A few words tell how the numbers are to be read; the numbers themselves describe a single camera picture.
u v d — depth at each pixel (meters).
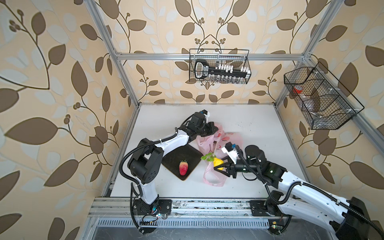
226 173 0.64
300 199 0.50
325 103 0.73
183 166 0.84
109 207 0.77
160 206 0.74
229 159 0.63
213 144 0.83
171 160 0.90
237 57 0.91
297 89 0.88
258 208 0.73
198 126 0.72
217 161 0.68
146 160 0.49
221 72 0.84
